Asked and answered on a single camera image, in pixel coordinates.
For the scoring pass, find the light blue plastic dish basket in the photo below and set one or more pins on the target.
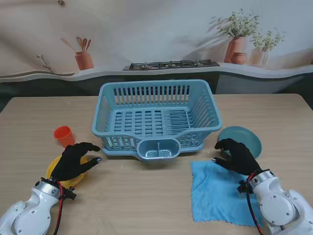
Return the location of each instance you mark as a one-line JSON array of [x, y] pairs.
[[207, 107]]

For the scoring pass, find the teal plastic plate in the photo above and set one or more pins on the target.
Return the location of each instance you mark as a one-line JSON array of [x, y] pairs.
[[242, 137]]

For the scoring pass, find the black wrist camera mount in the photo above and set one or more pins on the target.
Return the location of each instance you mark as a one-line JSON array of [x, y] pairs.
[[243, 188], [69, 193]]

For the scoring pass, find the orange plastic cup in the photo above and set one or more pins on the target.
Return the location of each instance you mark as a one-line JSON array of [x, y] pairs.
[[64, 137]]

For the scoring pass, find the blue cleaning cloth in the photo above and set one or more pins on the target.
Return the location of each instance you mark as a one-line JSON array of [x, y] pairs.
[[217, 195]]

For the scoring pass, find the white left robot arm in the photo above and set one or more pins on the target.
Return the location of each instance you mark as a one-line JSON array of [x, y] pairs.
[[31, 210]]

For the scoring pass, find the printed kitchen backdrop banner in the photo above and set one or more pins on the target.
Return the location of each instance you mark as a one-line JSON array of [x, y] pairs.
[[156, 29]]

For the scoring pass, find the yellow plastic plate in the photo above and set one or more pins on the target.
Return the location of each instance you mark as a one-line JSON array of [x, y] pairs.
[[73, 180]]

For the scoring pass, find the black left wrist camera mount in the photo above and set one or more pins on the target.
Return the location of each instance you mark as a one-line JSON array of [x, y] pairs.
[[69, 193]]

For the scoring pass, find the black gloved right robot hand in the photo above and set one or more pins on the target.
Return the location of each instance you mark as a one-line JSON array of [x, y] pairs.
[[240, 161]]

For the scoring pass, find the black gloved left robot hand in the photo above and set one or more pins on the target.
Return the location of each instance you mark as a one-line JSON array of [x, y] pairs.
[[69, 164]]

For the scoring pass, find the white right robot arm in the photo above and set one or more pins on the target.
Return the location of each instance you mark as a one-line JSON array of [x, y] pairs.
[[278, 203]]

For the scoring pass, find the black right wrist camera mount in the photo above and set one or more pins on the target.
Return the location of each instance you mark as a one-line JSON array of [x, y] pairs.
[[243, 188]]

